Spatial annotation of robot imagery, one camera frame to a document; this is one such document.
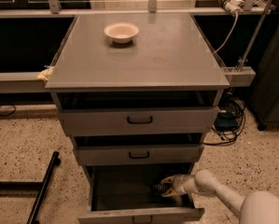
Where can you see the grey drawer cabinet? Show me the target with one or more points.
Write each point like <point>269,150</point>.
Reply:
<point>167,65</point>

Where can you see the top grey drawer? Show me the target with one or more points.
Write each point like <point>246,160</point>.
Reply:
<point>138,121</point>

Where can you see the white bowl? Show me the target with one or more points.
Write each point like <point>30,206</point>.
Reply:
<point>121,32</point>

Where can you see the bottom grey drawer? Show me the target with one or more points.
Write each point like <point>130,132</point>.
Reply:
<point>123,195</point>

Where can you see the grey metal rail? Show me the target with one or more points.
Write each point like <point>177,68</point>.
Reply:
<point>26,82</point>

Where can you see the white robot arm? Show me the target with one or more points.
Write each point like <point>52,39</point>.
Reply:
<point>258,207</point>

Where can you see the middle grey drawer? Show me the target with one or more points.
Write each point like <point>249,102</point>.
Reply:
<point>128,155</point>

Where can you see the black floor stand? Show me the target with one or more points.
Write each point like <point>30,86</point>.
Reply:
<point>15,188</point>

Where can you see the grey drawer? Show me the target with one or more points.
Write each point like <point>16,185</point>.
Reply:
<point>128,155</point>
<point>123,195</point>
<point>138,121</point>

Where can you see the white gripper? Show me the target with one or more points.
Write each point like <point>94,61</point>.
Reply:
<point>188,186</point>

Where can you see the yellow tape wad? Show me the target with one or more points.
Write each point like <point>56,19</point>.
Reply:
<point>45,74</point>

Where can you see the white power strip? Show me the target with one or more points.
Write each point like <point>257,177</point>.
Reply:
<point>231,6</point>

